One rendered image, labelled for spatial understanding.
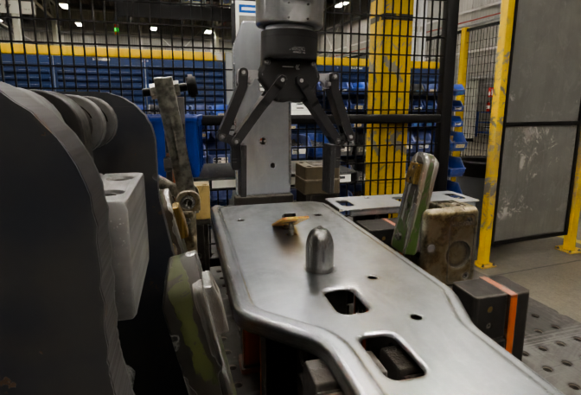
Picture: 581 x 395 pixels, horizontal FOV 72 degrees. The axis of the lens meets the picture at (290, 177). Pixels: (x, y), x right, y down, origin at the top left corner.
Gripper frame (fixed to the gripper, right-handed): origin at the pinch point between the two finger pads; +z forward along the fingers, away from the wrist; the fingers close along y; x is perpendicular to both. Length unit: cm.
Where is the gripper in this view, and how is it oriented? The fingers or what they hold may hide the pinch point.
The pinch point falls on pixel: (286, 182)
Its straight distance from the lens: 56.6
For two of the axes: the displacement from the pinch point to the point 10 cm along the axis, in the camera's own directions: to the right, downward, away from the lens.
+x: -2.6, -1.7, 9.5
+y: 9.7, -0.2, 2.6
